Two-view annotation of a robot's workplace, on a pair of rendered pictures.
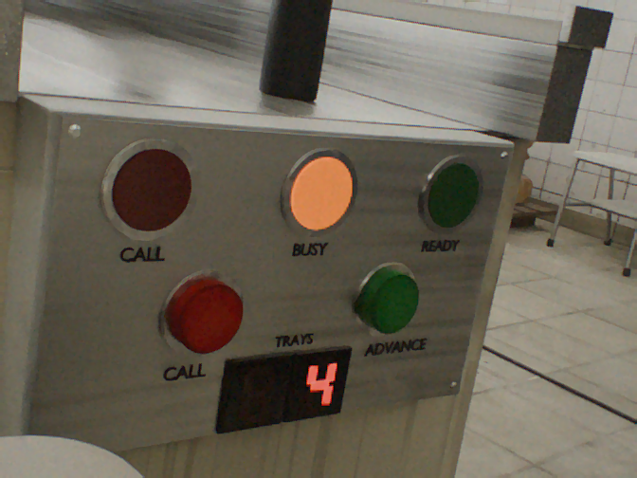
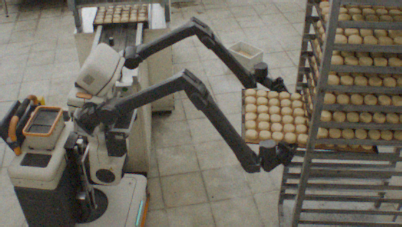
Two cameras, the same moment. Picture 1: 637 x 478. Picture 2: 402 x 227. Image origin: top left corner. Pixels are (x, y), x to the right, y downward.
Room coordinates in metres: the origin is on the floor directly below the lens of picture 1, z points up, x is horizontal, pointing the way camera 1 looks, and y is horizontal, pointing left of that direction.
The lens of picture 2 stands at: (-1.04, -1.61, 2.26)
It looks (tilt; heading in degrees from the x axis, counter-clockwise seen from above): 35 degrees down; 39
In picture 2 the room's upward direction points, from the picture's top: 3 degrees counter-clockwise
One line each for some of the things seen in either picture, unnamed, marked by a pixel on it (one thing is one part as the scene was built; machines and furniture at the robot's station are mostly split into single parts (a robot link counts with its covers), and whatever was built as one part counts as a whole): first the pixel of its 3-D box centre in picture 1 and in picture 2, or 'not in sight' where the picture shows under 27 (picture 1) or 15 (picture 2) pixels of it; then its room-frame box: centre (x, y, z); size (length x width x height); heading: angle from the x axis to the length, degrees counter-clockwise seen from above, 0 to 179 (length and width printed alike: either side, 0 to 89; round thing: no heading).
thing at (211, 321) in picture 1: (204, 314); not in sight; (0.35, 0.04, 0.76); 0.03 x 0.02 x 0.03; 128
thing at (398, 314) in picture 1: (387, 300); not in sight; (0.41, -0.04, 0.76); 0.03 x 0.02 x 0.03; 128
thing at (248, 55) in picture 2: not in sight; (244, 56); (2.25, 0.11, 0.08); 0.30 x 0.22 x 0.16; 79
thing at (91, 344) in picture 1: (283, 273); (113, 94); (0.40, 0.01, 0.77); 0.24 x 0.04 x 0.14; 128
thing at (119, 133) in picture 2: not in sight; (119, 122); (0.08, -0.36, 0.93); 0.28 x 0.16 x 0.22; 30
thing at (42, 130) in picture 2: not in sight; (45, 128); (-0.12, -0.01, 0.87); 0.23 x 0.15 x 0.11; 30
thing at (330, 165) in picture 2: not in sight; (340, 166); (0.84, -1.29, 0.51); 0.64 x 0.03 x 0.03; 120
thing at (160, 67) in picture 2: not in sight; (132, 39); (1.45, 0.84, 0.42); 1.28 x 0.72 x 0.84; 38
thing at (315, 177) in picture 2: not in sight; (337, 177); (0.84, -1.29, 0.42); 0.64 x 0.03 x 0.03; 120
